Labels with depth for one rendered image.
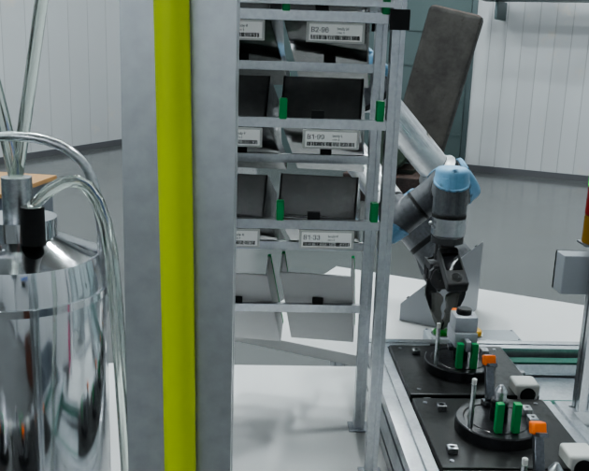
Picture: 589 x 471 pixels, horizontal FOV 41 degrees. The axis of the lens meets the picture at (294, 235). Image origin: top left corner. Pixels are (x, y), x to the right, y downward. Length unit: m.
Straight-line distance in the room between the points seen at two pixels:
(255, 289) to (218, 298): 1.10
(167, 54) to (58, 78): 10.92
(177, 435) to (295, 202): 0.98
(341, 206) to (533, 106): 9.39
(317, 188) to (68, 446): 0.75
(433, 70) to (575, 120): 2.47
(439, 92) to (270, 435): 7.48
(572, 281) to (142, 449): 1.17
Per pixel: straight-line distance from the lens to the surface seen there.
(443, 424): 1.38
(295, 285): 1.44
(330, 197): 1.30
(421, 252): 2.16
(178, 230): 0.31
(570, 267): 1.45
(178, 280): 0.32
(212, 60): 0.32
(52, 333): 0.63
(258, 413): 1.61
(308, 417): 1.61
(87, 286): 0.64
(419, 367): 1.59
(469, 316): 1.55
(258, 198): 1.29
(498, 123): 10.72
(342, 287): 1.42
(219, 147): 0.32
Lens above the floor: 1.58
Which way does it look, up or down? 14 degrees down
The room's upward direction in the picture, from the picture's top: 2 degrees clockwise
